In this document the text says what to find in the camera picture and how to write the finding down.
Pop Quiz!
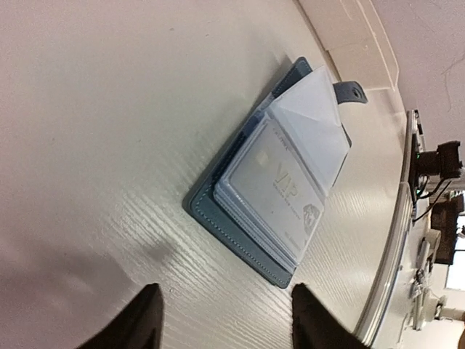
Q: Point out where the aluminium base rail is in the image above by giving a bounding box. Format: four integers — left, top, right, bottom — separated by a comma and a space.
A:
355, 110, 419, 347

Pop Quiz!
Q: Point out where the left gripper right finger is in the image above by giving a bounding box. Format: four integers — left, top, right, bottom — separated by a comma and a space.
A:
291, 284, 367, 349

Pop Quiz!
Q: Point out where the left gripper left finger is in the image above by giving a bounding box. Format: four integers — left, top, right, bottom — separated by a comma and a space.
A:
81, 284, 163, 349

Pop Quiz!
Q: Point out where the silver credit card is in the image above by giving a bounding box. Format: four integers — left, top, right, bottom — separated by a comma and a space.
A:
218, 120, 324, 265

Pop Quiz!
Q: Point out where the background equipment stand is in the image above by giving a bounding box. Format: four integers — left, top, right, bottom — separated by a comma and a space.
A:
408, 140, 464, 265

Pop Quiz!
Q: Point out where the white plastic tray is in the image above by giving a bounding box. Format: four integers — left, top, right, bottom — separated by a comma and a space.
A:
300, 0, 399, 90

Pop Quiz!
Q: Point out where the blue card holder wallet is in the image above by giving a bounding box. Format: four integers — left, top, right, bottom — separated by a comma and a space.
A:
184, 57, 368, 289

